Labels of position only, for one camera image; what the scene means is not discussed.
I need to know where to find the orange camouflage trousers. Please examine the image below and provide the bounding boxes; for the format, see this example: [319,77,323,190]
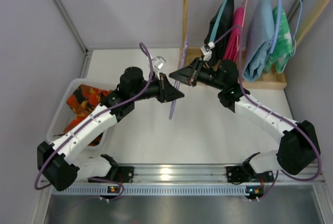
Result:
[61,84,112,135]

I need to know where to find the light blue trousers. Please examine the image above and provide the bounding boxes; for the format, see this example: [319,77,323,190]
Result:
[242,0,275,82]

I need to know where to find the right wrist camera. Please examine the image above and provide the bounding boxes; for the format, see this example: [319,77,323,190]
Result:
[200,42,215,61]

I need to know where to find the black trousers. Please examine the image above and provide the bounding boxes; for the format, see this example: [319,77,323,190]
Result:
[204,0,234,66]

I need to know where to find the white plastic basket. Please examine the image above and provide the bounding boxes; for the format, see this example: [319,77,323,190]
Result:
[46,78,116,143]

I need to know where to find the blue plastic hanger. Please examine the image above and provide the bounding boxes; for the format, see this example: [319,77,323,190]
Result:
[270,0,283,55]

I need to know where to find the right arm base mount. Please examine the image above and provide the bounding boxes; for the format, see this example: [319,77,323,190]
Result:
[226,165,258,185]

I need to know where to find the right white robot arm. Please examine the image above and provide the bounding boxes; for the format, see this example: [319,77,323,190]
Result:
[169,58,320,176]

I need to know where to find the teal plastic hanger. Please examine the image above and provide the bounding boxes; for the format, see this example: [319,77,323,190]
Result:
[209,0,228,43]

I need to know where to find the lilac plastic hanger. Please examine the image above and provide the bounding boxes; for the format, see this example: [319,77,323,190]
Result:
[168,33,189,120]

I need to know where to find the light blue wire hanger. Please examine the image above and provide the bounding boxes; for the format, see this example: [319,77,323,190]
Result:
[286,0,303,60]

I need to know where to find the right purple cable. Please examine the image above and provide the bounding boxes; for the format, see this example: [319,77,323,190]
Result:
[210,24,323,204]

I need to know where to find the wooden clothes rack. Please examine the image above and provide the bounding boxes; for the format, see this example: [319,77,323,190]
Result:
[184,0,331,90]

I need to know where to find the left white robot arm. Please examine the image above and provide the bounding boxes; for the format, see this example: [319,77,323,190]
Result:
[34,67,185,191]

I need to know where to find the magenta trousers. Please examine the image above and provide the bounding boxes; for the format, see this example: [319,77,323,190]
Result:
[223,6,246,62]

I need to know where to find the grey slotted cable duct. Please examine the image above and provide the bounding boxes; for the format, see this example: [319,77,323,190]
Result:
[52,185,260,196]

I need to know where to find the green tie-dye garment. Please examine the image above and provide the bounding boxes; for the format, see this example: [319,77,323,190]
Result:
[263,8,293,74]

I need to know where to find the pink wire hanger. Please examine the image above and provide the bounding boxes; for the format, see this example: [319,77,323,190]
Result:
[240,0,248,36]

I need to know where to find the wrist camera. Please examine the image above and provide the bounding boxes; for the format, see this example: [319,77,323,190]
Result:
[152,56,166,79]
[200,42,215,61]

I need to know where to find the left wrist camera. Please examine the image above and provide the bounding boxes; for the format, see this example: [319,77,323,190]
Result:
[152,56,166,79]

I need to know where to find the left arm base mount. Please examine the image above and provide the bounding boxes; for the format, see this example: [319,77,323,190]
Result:
[88,166,134,183]

